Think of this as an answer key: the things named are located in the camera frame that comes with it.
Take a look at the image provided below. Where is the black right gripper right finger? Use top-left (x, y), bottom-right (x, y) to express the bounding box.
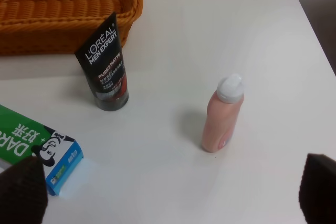
top-left (299, 153), bottom-right (335, 223)

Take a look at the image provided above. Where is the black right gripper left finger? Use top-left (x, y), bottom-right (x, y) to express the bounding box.
top-left (1, 156), bottom-right (48, 223)

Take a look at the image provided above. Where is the black face wash tube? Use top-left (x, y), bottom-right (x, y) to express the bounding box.
top-left (75, 13), bottom-right (129, 111)

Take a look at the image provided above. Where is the green blue toothpaste box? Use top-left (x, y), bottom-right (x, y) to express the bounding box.
top-left (1, 106), bottom-right (83, 196)

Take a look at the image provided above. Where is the orange wicker basket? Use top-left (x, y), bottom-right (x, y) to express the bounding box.
top-left (1, 0), bottom-right (143, 56)

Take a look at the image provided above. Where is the pink bottle white cap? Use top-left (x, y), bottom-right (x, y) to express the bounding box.
top-left (201, 74), bottom-right (244, 153)

